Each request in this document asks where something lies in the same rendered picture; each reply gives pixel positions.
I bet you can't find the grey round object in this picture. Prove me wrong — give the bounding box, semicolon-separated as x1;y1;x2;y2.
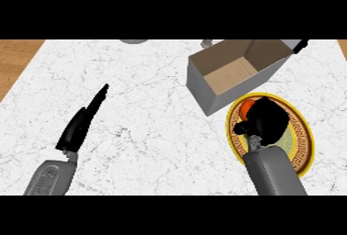
117;39;150;45

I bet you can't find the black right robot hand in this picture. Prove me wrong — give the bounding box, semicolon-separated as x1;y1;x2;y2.
233;96;289;147

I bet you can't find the yellow rimmed patterned plate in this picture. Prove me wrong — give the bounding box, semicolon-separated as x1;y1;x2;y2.
224;92;315;180

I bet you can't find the grey and black object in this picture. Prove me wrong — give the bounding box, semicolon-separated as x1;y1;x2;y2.
280;39;311;55

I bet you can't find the open cardboard box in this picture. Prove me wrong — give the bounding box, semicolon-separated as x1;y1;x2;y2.
185;39;295;118

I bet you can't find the orange pear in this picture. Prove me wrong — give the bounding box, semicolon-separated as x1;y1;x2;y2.
237;99;256;122

